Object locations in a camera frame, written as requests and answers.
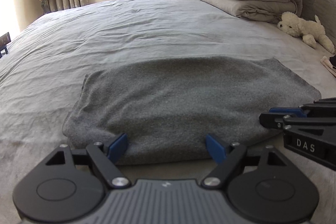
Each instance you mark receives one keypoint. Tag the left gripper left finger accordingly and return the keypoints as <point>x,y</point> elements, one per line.
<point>92,167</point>

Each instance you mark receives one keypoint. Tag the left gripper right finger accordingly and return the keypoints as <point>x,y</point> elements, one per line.
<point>241,168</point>

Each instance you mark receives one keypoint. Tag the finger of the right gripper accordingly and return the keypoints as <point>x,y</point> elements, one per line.
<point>319,108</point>
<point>279,120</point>

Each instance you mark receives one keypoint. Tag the grey fleece garment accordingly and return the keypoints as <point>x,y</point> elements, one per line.
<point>166,107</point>

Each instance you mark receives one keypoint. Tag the beige and black garment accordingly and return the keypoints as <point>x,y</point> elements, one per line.
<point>325,61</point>

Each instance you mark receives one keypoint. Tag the white plush dog toy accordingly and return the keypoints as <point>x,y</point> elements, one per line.
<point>311,32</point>

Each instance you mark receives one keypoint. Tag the grey bed sheet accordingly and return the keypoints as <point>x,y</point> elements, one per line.
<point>42,75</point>

